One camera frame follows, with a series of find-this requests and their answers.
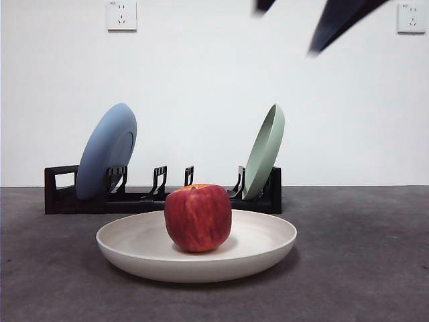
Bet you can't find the red apple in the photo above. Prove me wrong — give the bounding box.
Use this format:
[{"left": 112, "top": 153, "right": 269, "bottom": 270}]
[{"left": 164, "top": 183, "right": 233, "bottom": 253}]

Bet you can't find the cream yellow plate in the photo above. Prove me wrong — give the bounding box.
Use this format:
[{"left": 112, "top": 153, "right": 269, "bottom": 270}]
[{"left": 96, "top": 209, "right": 298, "bottom": 284}]

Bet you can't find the black plate rack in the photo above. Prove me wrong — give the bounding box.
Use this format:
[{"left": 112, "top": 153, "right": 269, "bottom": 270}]
[{"left": 44, "top": 164, "right": 283, "bottom": 215}]

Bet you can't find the white wall socket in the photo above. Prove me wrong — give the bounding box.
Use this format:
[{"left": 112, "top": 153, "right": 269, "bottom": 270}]
[
  {"left": 107, "top": 1, "right": 138, "bottom": 33},
  {"left": 397, "top": 3, "right": 426, "bottom": 34}
]

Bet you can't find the blue plate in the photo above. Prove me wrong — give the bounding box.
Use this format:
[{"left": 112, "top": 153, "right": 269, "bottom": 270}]
[{"left": 75, "top": 103, "right": 139, "bottom": 201}]

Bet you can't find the green plate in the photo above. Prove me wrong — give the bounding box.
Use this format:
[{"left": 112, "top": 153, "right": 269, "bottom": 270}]
[{"left": 241, "top": 103, "right": 287, "bottom": 201}]

